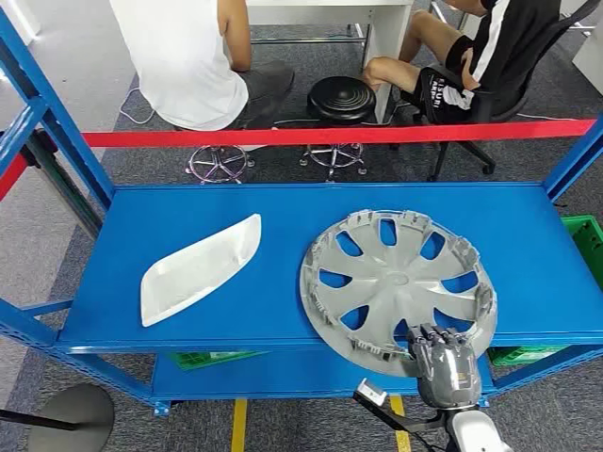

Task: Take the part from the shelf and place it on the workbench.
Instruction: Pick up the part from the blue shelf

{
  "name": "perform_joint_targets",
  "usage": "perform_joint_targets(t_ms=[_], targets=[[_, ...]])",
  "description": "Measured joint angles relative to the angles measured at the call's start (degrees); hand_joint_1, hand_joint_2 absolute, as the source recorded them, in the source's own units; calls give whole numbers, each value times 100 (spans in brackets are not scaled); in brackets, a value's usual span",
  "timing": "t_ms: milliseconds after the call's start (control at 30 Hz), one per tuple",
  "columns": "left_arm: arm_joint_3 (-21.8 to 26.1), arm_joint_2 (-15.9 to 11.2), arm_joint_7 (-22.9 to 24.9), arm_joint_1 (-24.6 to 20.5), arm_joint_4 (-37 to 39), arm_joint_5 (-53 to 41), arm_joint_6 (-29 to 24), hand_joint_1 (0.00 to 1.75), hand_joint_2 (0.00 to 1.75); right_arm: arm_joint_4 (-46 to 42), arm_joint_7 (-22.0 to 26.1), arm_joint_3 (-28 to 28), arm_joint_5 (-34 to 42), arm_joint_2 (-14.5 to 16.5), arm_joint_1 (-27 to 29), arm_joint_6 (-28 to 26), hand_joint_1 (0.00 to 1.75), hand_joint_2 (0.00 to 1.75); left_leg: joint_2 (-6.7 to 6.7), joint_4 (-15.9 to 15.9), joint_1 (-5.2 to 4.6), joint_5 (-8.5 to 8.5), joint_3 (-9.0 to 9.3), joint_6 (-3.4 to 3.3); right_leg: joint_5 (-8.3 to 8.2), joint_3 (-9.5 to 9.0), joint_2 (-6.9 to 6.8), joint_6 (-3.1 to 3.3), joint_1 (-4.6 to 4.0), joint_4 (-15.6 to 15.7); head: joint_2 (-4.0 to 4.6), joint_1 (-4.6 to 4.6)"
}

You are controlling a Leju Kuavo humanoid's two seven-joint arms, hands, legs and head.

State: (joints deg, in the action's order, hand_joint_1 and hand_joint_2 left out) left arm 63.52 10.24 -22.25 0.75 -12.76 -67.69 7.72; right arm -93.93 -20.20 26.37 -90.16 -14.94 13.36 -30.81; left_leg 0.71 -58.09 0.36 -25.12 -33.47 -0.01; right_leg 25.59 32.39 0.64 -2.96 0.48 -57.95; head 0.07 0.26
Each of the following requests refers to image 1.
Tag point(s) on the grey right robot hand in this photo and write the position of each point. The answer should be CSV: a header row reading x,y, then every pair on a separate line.
x,y
447,374

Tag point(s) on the silver wheel hubcap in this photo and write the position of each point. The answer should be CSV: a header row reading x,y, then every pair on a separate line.
x,y
400,281

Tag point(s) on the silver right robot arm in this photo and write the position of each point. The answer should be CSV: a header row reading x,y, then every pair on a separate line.
x,y
475,433

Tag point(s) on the blue metal shelf rack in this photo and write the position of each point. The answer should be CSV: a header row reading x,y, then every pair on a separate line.
x,y
282,206

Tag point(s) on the black office chair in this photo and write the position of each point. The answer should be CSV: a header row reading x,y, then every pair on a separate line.
x,y
506,109

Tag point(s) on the white plastic lamp cover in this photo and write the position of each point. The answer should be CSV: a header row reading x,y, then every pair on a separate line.
x,y
198,274

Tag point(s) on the person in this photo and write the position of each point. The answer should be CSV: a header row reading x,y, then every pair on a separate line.
x,y
188,62
509,37

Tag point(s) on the white desk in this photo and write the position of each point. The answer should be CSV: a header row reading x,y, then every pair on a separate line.
x,y
386,37

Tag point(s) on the white cabinet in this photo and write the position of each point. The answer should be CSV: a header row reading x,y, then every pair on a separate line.
x,y
591,62

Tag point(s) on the belt stanchion with grey base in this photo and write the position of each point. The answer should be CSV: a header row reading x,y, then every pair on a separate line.
x,y
70,418

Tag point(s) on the black belt stanchion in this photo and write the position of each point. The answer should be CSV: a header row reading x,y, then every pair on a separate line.
x,y
66,187

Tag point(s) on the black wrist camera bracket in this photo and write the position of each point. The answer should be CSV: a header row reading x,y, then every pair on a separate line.
x,y
400,418

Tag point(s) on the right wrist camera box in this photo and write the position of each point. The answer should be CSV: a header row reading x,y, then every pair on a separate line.
x,y
370,393

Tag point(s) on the yellow floor tape frame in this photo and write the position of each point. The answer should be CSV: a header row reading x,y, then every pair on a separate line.
x,y
238,427

